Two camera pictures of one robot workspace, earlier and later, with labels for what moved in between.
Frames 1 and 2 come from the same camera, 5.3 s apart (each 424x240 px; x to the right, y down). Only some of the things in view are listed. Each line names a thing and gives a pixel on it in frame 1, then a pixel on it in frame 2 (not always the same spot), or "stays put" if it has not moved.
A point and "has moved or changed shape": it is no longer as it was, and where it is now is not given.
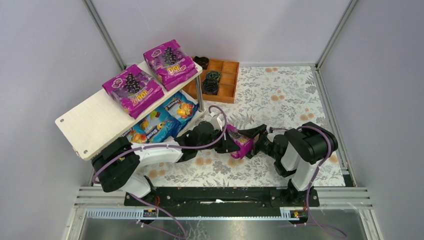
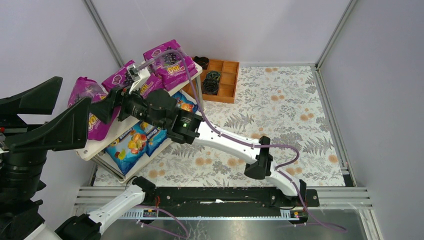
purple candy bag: (171, 63) stays put
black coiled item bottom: (210, 86) stays put
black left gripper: (224, 141) to (9, 145)
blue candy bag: (180, 107) stays put
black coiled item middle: (214, 75) stays put
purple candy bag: (246, 143) has moved or changed shape
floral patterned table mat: (282, 98) stays put
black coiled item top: (203, 61) stays put
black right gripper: (260, 144) to (122, 105)
